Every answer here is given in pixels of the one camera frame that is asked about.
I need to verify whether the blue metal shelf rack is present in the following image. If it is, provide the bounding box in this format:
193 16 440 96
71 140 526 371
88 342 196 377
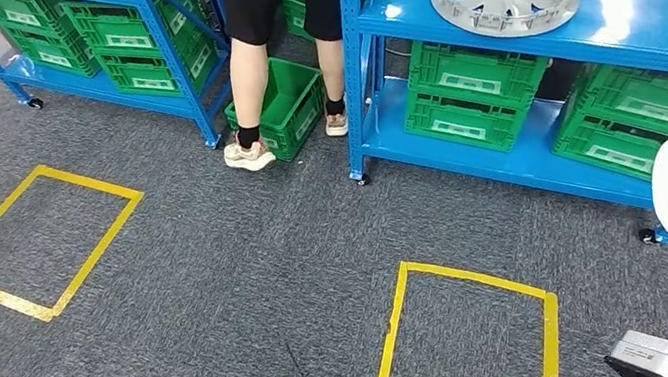
320 0 668 294
0 0 248 184

